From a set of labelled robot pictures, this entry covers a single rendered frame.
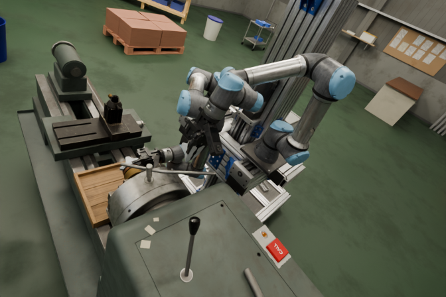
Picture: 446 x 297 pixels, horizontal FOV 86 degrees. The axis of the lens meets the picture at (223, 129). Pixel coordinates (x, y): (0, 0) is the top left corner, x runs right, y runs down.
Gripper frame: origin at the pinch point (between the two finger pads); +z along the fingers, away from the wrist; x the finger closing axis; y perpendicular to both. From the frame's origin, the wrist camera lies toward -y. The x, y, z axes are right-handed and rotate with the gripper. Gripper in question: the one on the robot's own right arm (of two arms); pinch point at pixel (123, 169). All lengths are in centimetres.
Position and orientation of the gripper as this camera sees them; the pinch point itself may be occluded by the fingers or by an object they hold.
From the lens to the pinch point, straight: 117.4
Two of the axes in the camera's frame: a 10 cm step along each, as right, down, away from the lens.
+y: -5.9, -6.3, 5.1
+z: -7.3, 1.5, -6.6
